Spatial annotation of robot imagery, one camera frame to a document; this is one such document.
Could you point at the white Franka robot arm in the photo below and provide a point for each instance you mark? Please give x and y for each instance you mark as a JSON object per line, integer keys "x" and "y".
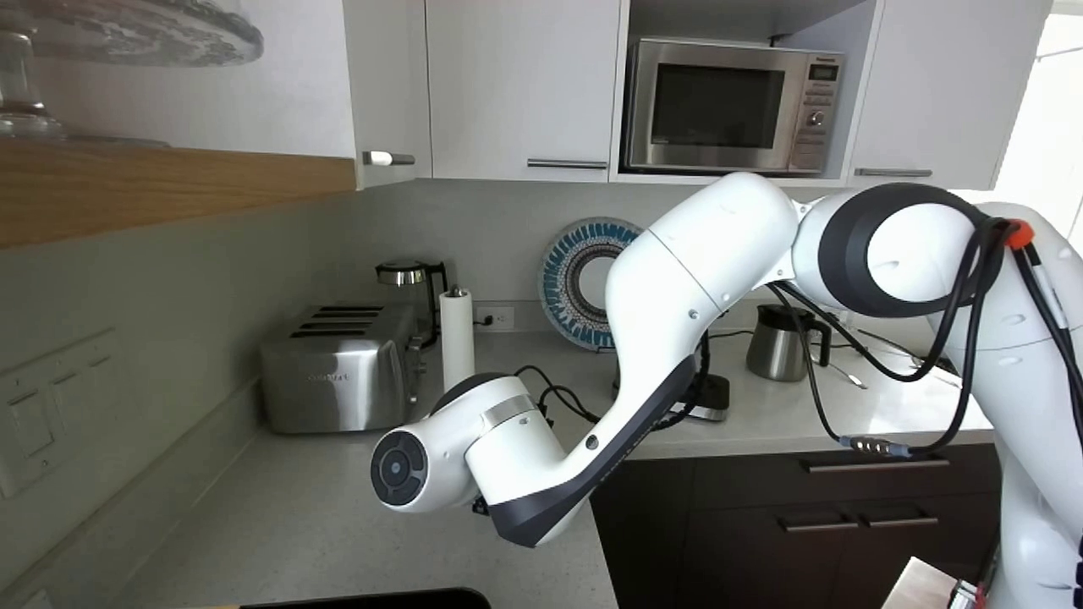
{"x": 1002, "y": 284}

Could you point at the blue white decorative plate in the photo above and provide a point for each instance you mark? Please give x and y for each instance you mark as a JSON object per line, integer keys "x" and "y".
{"x": 573, "y": 279}

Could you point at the white paper towel roll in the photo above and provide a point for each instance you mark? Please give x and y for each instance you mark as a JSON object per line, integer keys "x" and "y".
{"x": 455, "y": 335}

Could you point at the stainless steel kettle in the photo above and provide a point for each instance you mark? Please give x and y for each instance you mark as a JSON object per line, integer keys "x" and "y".
{"x": 417, "y": 282}

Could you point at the stainless steel toaster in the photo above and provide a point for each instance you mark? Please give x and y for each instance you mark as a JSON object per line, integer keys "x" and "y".
{"x": 340, "y": 371}

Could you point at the steel thermal carafe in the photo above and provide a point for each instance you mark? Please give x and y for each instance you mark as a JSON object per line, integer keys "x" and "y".
{"x": 787, "y": 344}

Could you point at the white upper cabinet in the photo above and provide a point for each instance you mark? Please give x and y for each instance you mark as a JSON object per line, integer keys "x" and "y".
{"x": 487, "y": 89}

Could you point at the stainless steel microwave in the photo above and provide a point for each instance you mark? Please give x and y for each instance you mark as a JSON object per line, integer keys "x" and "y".
{"x": 707, "y": 107}

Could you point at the dark brown lower cabinet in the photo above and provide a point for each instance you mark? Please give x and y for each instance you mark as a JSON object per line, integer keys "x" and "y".
{"x": 795, "y": 530}

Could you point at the glass cake stand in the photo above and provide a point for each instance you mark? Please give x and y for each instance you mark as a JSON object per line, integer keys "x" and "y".
{"x": 105, "y": 32}

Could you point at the wooden shelf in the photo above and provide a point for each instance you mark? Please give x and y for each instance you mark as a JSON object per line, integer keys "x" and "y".
{"x": 58, "y": 190}

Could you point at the white wall outlet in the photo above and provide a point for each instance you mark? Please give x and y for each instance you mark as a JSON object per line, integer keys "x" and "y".
{"x": 496, "y": 319}

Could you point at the white light switch panel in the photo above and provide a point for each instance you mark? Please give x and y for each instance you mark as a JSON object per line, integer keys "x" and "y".
{"x": 52, "y": 407}

